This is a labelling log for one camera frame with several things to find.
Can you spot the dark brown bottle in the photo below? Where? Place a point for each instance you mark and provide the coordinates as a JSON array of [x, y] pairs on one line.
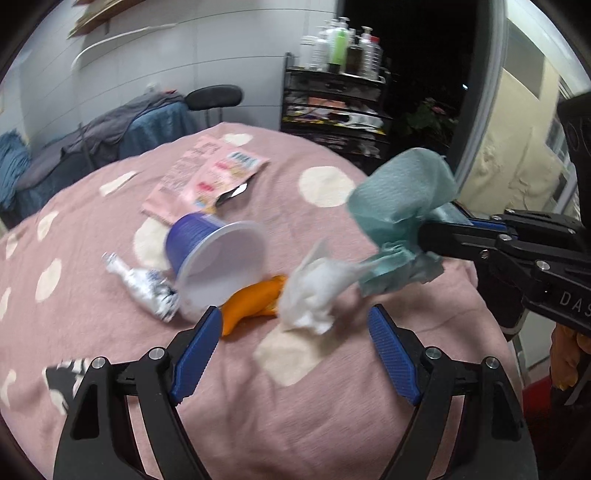
[[354, 57]]

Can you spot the orange wrapper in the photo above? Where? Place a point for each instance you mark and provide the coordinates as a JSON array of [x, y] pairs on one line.
[[251, 300]]

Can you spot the pale pink packet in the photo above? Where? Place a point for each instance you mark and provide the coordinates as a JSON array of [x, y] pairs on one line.
[[168, 194]]

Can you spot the glass sliding door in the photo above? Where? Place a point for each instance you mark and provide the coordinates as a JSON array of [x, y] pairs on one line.
[[521, 138]]

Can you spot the black trolley cart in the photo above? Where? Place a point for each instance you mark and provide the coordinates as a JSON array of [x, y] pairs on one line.
[[332, 115]]

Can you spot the person's right hand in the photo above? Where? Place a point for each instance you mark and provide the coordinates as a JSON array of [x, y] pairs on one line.
[[565, 357]]

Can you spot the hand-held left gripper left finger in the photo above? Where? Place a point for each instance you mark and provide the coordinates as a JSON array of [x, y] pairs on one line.
[[196, 355]]

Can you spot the potted plant pink flowers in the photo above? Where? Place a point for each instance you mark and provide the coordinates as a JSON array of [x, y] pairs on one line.
[[429, 122]]

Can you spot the white pump bottle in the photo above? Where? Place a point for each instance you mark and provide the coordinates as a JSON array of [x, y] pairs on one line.
[[324, 48]]

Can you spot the green bottle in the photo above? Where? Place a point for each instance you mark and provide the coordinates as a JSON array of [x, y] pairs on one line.
[[338, 48]]

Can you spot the grey blanket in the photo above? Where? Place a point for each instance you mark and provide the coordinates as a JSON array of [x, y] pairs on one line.
[[92, 138]]

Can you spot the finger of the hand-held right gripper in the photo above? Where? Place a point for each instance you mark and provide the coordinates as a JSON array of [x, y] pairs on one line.
[[452, 240], [485, 224]]

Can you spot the teal paper towel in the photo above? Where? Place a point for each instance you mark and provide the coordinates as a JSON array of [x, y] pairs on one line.
[[401, 194]]

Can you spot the blue duvet pile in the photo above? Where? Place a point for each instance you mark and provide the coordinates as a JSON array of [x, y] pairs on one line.
[[11, 166]]

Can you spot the purple plastic cup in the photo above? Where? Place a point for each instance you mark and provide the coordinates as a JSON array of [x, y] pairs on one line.
[[194, 235]]

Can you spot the black round stool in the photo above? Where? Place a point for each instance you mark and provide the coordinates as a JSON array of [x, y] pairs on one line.
[[214, 97]]

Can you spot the pink polka-dot blanket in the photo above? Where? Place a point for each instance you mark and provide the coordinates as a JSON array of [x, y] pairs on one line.
[[323, 415]]

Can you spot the blue skirted massage bed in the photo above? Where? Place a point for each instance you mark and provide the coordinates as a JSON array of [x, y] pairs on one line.
[[157, 127]]

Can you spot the wooden wall shelf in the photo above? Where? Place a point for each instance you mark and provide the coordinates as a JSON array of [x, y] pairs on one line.
[[106, 11]]

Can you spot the silver wrapper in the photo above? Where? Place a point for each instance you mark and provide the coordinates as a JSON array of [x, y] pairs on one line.
[[143, 286]]

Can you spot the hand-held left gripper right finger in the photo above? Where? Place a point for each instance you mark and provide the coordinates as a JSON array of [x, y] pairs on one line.
[[392, 355]]

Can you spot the white floor lamp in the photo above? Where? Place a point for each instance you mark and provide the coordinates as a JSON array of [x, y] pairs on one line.
[[115, 39]]

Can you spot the white tissue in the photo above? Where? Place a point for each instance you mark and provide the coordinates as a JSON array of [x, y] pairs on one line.
[[314, 286]]

